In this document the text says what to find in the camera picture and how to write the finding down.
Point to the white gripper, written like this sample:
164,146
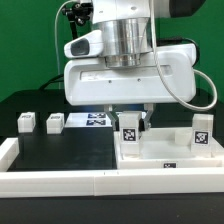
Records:
162,77

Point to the white square tabletop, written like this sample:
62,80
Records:
167,148

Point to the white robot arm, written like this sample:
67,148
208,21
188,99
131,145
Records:
120,61

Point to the white AprilTag base sheet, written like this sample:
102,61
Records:
95,119

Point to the white U-shaped obstacle fence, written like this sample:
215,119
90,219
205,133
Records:
102,183

